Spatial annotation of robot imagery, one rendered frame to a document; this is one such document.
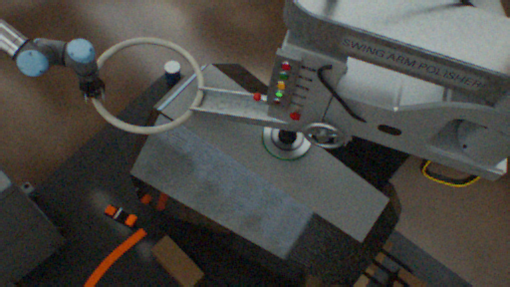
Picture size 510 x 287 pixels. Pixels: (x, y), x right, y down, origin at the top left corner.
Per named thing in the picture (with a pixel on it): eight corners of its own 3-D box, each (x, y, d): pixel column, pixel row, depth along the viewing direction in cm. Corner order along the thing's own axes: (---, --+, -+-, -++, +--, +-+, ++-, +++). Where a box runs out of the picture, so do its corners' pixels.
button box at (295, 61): (288, 105, 167) (303, 55, 142) (286, 111, 166) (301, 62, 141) (267, 98, 168) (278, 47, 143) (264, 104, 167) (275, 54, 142)
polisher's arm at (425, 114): (483, 149, 187) (567, 78, 144) (479, 200, 176) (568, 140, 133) (308, 93, 192) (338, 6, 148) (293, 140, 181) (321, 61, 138)
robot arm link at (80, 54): (68, 34, 172) (96, 38, 173) (74, 55, 183) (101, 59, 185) (62, 55, 168) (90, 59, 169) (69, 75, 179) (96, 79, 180)
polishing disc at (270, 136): (294, 109, 213) (294, 108, 212) (320, 145, 206) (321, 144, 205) (253, 128, 207) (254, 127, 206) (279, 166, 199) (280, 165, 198)
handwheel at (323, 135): (343, 133, 177) (354, 112, 164) (337, 154, 172) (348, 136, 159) (305, 120, 178) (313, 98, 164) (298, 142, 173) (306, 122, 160)
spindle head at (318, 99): (367, 104, 187) (410, 27, 148) (356, 149, 177) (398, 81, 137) (280, 76, 189) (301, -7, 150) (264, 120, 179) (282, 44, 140)
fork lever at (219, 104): (360, 109, 189) (360, 101, 185) (349, 148, 180) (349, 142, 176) (204, 87, 211) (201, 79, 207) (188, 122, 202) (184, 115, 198)
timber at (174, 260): (151, 255, 261) (149, 249, 251) (168, 240, 266) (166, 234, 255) (188, 294, 254) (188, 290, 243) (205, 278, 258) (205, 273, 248)
